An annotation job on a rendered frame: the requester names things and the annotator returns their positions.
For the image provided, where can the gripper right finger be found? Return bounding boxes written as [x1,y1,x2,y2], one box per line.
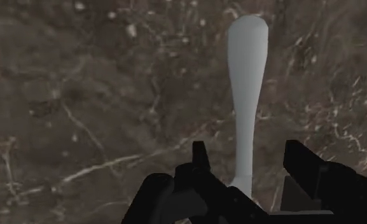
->
[279,139,367,224]

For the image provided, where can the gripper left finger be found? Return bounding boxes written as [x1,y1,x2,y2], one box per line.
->
[121,140,233,224]

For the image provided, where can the pale grey utensil handle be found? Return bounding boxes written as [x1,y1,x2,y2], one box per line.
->
[227,14,269,201]

